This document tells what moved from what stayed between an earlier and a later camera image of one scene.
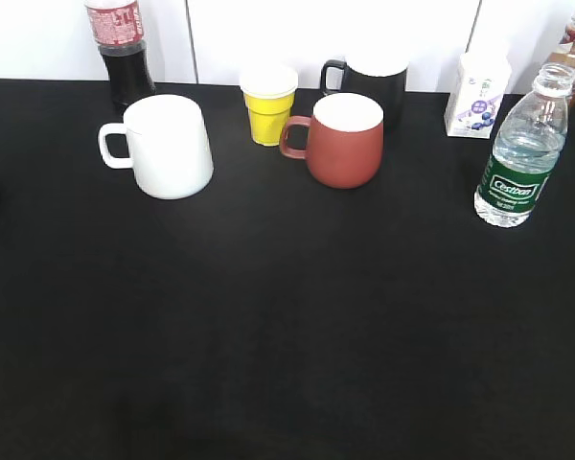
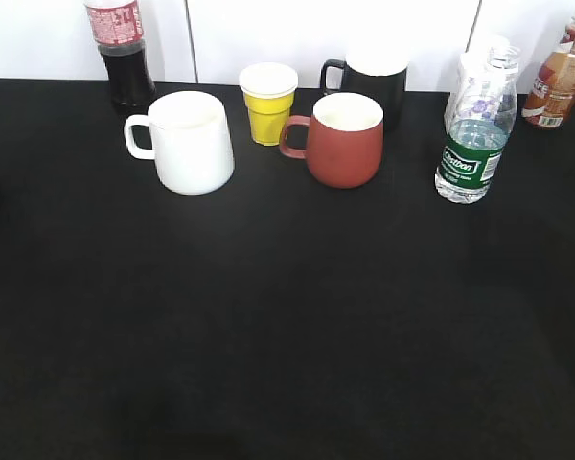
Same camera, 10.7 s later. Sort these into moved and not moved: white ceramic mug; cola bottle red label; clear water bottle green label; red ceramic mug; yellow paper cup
Moved: white ceramic mug; clear water bottle green label
Not moved: cola bottle red label; yellow paper cup; red ceramic mug
